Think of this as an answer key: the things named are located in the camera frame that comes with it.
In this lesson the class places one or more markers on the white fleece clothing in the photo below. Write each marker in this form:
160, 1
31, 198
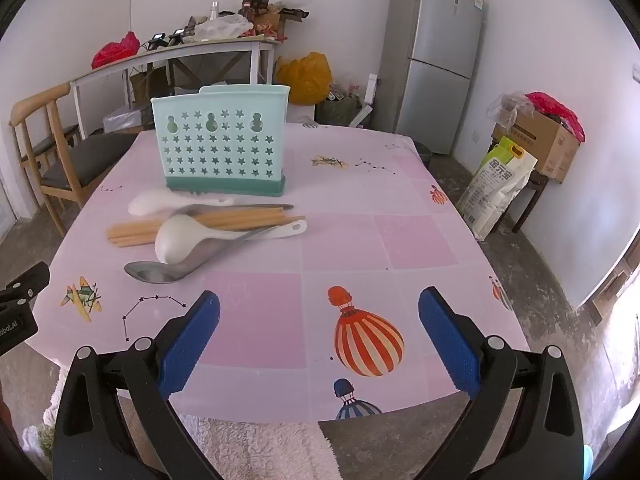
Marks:
240, 450

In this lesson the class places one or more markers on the bundle of wooden chopsticks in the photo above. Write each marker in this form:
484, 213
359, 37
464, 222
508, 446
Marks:
130, 234

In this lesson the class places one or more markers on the white side table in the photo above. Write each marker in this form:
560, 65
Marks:
215, 46

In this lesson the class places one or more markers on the clear plastic wrap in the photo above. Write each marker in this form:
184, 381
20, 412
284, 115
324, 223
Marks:
507, 107

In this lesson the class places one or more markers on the white and green rice bag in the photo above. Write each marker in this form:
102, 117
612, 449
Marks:
495, 185

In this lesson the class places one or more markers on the brown packaging pile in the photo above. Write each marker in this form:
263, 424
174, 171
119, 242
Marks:
272, 17

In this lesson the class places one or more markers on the white plastic bag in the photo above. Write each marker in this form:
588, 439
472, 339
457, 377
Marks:
222, 27

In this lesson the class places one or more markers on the white ceramic spoon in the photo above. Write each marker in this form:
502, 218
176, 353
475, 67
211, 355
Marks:
147, 202
175, 240

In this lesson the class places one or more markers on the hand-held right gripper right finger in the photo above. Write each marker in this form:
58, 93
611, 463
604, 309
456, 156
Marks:
450, 345

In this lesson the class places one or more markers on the mint green utensil holder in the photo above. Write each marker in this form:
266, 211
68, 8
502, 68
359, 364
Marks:
220, 160

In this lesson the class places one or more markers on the white narrow box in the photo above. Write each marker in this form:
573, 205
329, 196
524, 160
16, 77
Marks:
371, 90

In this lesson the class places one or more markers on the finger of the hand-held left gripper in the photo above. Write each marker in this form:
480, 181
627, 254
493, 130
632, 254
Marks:
27, 280

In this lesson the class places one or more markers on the dark green bag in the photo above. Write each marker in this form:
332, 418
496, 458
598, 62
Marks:
337, 110

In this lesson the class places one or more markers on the wooden chair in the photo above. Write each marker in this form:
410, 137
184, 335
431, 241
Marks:
35, 105

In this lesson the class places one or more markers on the metal spoon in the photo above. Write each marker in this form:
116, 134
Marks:
150, 272

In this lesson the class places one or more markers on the black electronic device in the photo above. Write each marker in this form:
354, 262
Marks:
167, 40

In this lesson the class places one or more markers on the yellow plastic bag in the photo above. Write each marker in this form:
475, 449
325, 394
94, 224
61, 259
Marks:
305, 77

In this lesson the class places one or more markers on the large cardboard box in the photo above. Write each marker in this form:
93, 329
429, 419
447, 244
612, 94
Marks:
540, 145

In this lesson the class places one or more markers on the small cardboard box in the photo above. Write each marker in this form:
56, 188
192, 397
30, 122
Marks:
147, 82

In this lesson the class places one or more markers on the red plastic bag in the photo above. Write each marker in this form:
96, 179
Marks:
555, 110

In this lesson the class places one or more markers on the grey refrigerator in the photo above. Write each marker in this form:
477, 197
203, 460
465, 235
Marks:
430, 60

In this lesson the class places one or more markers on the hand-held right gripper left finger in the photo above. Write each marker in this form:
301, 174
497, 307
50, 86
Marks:
190, 345

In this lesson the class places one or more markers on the dark wooden stool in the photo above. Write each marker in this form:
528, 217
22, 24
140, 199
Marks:
530, 195

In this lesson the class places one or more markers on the glass bottle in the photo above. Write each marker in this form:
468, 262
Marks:
214, 10

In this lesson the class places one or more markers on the red mesh bag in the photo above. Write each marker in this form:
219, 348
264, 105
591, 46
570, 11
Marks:
115, 52

